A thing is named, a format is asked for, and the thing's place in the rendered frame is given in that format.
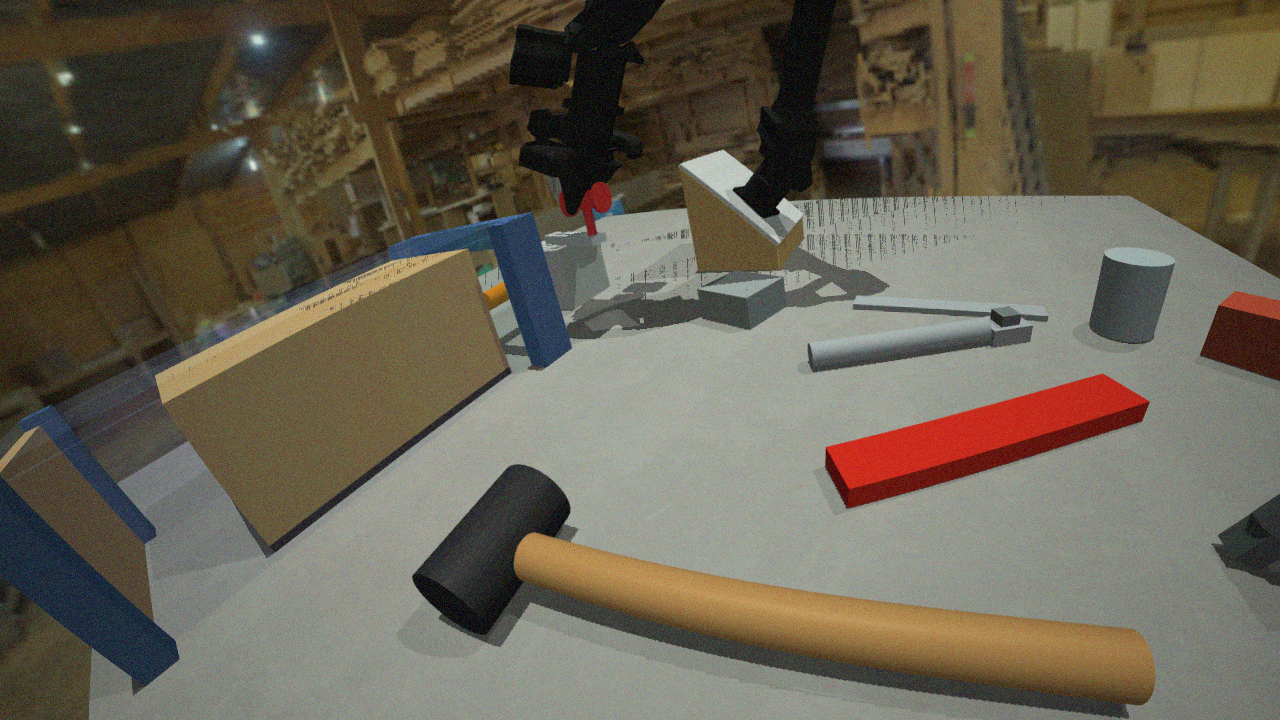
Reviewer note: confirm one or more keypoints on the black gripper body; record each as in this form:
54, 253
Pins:
590, 134

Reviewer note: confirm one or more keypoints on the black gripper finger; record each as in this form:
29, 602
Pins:
603, 171
574, 188

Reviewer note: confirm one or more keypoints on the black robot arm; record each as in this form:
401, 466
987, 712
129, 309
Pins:
542, 58

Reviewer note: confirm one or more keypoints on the mallet with black head and wooden handle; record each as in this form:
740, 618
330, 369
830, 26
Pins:
508, 537

